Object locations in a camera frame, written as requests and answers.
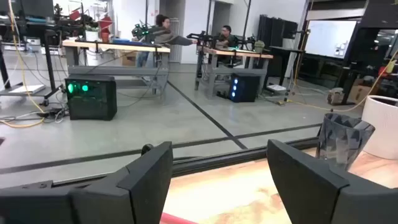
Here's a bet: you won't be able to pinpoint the black computer tower green lights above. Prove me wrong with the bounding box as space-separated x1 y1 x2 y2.
64 74 118 121

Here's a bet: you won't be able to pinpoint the black aluminium table frame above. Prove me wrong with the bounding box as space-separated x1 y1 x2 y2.
52 136 321 187

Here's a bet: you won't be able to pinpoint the white display board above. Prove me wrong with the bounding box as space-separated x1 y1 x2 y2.
304 20 358 60

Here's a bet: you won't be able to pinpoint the small white pot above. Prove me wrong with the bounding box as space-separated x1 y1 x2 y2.
85 29 100 42

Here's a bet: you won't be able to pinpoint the wooden workbench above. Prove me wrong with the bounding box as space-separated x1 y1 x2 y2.
195 45 274 100
62 39 171 94

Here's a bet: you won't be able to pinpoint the black computer tower blue lights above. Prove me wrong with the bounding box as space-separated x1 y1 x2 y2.
229 73 261 103

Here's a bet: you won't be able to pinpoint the black standing desk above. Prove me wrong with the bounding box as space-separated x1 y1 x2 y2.
0 18 63 106

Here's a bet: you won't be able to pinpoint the person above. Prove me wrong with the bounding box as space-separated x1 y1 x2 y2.
215 24 240 50
136 14 198 68

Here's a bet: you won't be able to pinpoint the black panel stack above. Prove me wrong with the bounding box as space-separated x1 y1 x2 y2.
257 14 299 47

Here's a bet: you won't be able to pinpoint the white plant pot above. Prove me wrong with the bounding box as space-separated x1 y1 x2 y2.
361 95 398 161

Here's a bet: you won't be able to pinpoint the cardboard box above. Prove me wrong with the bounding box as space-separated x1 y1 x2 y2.
348 85 374 105

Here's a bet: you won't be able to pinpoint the yellow cable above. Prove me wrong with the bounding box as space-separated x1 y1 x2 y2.
0 0 46 129
278 49 398 113

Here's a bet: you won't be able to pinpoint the dark faceted glass cup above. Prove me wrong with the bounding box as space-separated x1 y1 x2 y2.
315 113 376 171

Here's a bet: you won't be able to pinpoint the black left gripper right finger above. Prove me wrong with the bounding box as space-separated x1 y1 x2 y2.
266 139 398 224

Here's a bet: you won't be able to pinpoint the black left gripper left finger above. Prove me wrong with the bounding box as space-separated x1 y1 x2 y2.
0 141 174 224

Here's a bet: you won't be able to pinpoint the red-handled metal fork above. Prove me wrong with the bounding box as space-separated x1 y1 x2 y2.
160 213 197 224

